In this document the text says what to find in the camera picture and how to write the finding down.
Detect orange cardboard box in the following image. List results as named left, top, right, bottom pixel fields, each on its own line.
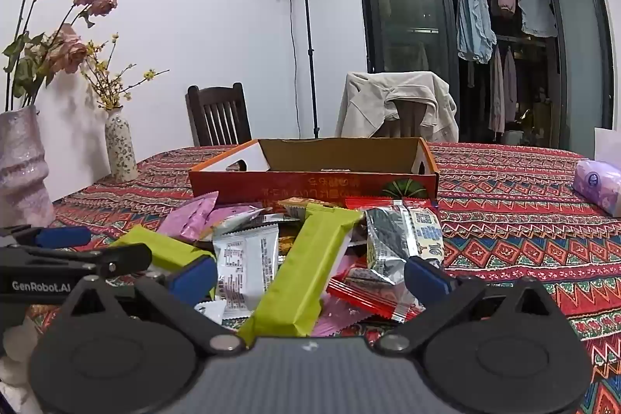
left=188, top=137, right=440, bottom=207

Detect lilac hanging garment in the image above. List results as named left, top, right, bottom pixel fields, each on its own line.
left=503, top=48, right=519, bottom=124

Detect silver blue-print snack packet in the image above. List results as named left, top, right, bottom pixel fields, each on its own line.
left=365, top=203, right=444, bottom=286

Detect small floral ceramic vase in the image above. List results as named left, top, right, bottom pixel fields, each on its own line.
left=105, top=107, right=139, bottom=182

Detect silver white snack packet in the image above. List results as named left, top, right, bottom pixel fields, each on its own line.
left=212, top=222, right=280, bottom=313

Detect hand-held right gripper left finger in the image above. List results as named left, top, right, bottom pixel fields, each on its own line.
left=58, top=255, right=246, bottom=357

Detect beige jacket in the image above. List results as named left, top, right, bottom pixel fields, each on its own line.
left=335, top=71, right=460, bottom=144

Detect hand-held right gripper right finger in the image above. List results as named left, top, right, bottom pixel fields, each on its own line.
left=375, top=256, right=560, bottom=354

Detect dark wooden chair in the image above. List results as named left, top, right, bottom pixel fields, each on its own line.
left=373, top=99, right=428, bottom=138
left=186, top=83, right=253, bottom=148

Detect orange snack packet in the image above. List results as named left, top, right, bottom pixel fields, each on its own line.
left=279, top=197, right=321, bottom=218

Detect white yellow-print snack packet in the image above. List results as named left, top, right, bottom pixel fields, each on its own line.
left=201, top=205, right=265, bottom=241

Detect dark sliding glass door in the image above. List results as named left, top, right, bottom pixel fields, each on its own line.
left=353, top=0, right=616, bottom=149

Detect beige hanging garment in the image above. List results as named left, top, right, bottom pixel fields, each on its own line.
left=487, top=45, right=505, bottom=133

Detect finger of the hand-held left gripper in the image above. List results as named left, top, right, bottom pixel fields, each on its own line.
left=97, top=243, right=153, bottom=278
left=0, top=225, right=92, bottom=249

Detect purple tissue pack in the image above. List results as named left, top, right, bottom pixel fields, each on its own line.
left=572, top=128, right=621, bottom=218

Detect small white snack packet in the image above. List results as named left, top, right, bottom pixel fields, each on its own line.
left=194, top=300, right=227, bottom=326

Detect pale pink snack packet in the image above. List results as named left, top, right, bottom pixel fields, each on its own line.
left=310, top=298, right=389, bottom=338

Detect dried pink roses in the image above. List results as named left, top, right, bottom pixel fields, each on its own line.
left=2, top=0, right=120, bottom=111

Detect green snack bar packet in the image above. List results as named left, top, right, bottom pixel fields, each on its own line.
left=238, top=204, right=364, bottom=337
left=109, top=225, right=217, bottom=274

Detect light blue hanging shirt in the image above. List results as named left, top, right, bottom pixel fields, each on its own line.
left=456, top=0, right=498, bottom=64

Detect yellow flower branches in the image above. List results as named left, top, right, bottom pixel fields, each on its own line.
left=80, top=33, right=170, bottom=111

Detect large pink textured vase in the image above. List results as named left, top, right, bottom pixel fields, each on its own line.
left=0, top=106, right=55, bottom=228

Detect white hanging shirt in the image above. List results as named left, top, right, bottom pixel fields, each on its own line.
left=515, top=0, right=559, bottom=39

